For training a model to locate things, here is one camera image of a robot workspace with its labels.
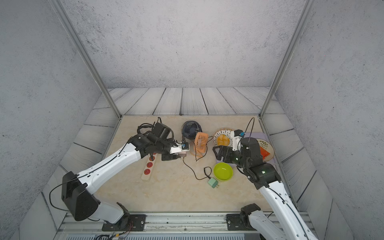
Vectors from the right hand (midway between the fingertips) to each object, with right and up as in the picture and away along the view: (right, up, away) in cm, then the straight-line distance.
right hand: (220, 149), depth 70 cm
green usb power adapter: (-2, -21, +14) cm, 26 cm away
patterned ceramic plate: (+10, +7, +37) cm, 39 cm away
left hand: (-19, -2, +8) cm, 21 cm away
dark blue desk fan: (-15, +9, +31) cm, 36 cm away
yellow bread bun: (+7, +2, +31) cm, 32 cm away
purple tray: (+35, +4, +40) cm, 53 cm away
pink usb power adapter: (-18, -3, +5) cm, 19 cm away
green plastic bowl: (+5, -16, +19) cm, 25 cm away
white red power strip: (-40, -17, +17) cm, 46 cm away
